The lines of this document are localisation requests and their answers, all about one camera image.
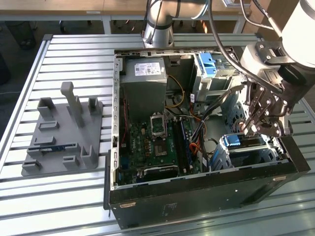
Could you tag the wooden desk with white frame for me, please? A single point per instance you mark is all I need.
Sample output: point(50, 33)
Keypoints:
point(49, 17)
point(221, 16)

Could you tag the green motherboard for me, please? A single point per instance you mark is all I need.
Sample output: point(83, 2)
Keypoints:
point(137, 147)

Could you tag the grey parts rack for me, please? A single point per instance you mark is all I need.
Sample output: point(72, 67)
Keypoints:
point(64, 137)

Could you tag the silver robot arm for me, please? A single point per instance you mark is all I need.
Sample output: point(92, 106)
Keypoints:
point(157, 24)

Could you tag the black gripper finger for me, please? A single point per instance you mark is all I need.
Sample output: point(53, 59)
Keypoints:
point(261, 103)
point(275, 127)

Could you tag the grey power supply box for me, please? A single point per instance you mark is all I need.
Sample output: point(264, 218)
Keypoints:
point(145, 93)

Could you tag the black graphics card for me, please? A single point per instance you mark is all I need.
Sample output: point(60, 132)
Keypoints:
point(160, 170)

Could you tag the long RAM slot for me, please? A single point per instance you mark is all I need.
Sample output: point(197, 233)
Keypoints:
point(188, 147)
point(178, 145)

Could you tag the dark RAM stick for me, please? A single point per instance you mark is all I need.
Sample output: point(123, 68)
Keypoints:
point(53, 148)

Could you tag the black open PC case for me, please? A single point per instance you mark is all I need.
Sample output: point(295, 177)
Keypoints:
point(197, 196)

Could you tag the hard disk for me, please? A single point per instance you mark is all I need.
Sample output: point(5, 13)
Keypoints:
point(233, 140)

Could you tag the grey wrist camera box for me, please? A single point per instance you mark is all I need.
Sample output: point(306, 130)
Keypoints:
point(258, 61)

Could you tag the blue plastic drive carrier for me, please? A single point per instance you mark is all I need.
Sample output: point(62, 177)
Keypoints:
point(208, 66)

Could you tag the silver metal drive cage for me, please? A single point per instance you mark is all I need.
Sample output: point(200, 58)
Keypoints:
point(216, 83)

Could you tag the CPU socket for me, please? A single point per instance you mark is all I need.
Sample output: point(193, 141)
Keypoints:
point(158, 127)

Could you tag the metal disk bay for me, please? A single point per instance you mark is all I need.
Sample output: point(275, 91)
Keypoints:
point(248, 148)

